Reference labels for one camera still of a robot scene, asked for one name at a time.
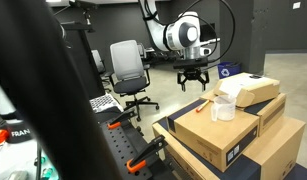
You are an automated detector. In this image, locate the large bottom cardboard box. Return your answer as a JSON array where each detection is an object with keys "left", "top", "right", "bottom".
[{"left": 152, "top": 116, "right": 307, "bottom": 180}]

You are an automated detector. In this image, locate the black orange clamp far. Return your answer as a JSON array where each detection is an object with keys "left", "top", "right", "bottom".
[{"left": 107, "top": 110, "right": 136, "bottom": 130}]

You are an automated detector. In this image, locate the blue recycling bin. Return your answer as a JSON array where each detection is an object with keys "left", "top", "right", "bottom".
[{"left": 217, "top": 62, "right": 241, "bottom": 79}]

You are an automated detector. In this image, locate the clear plastic measuring jug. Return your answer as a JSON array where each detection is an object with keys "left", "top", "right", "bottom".
[{"left": 211, "top": 95, "right": 236, "bottom": 121}]

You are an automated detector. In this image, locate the grey mesh office chair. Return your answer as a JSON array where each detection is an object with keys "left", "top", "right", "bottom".
[{"left": 110, "top": 40, "right": 159, "bottom": 121}]

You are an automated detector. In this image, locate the orange capped marker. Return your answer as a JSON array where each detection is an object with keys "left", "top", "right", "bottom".
[{"left": 195, "top": 100, "right": 210, "bottom": 113}]

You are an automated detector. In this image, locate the black perforated mounting table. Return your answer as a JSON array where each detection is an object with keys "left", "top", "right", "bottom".
[{"left": 100, "top": 120, "right": 176, "bottom": 180}]

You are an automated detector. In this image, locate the cardboard box under jug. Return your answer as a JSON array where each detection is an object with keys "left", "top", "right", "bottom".
[{"left": 167, "top": 99, "right": 259, "bottom": 172}]

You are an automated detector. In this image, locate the small cardboard box with label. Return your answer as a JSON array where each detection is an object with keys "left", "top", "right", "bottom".
[{"left": 213, "top": 72, "right": 280, "bottom": 107}]

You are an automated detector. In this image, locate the black orange clamp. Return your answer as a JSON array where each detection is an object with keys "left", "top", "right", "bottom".
[
  {"left": 126, "top": 135, "right": 167, "bottom": 174},
  {"left": 107, "top": 110, "right": 136, "bottom": 130}
]

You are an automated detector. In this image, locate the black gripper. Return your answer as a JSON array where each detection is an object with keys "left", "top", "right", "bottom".
[{"left": 173, "top": 58, "right": 210, "bottom": 92}]

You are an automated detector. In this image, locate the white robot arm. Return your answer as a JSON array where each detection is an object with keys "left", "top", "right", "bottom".
[{"left": 138, "top": 0, "right": 219, "bottom": 91}]

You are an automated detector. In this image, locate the black camera stand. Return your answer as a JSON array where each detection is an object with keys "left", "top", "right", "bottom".
[{"left": 62, "top": 22, "right": 105, "bottom": 99}]

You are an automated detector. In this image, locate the black orange clamp near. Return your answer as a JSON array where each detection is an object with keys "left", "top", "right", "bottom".
[{"left": 126, "top": 135, "right": 167, "bottom": 174}]

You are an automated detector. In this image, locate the cardboard box under small box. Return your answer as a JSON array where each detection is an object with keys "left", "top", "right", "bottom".
[{"left": 201, "top": 91, "right": 286, "bottom": 136}]

